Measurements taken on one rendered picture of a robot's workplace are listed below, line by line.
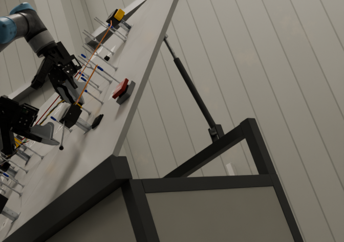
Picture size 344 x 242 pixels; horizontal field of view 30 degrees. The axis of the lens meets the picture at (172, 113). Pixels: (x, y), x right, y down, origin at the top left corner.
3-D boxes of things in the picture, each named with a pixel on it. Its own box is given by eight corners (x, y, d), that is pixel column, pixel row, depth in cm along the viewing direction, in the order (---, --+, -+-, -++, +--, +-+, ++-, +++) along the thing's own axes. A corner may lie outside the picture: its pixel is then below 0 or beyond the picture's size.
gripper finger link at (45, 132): (63, 131, 187) (34, 118, 187) (55, 149, 188) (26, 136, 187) (65, 129, 190) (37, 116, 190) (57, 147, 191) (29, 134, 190)
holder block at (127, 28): (122, 33, 252) (104, 18, 249) (135, 22, 243) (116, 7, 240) (117, 41, 250) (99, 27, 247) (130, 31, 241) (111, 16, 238)
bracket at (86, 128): (83, 134, 200) (70, 125, 199) (86, 128, 202) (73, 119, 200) (90, 129, 197) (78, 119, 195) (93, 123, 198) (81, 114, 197)
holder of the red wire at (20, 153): (23, 160, 258) (0, 146, 255) (35, 152, 248) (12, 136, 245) (17, 170, 255) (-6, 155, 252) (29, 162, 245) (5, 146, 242)
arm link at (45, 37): (34, 35, 196) (23, 47, 202) (42, 47, 196) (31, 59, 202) (51, 27, 201) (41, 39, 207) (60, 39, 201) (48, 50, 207)
